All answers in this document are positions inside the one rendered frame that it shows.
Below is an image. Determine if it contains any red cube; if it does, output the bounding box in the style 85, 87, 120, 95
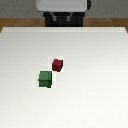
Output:
51, 58, 64, 72

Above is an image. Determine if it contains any green cube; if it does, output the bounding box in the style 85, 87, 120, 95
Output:
38, 70, 53, 89

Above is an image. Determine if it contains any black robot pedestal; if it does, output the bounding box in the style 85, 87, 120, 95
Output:
43, 11, 85, 28

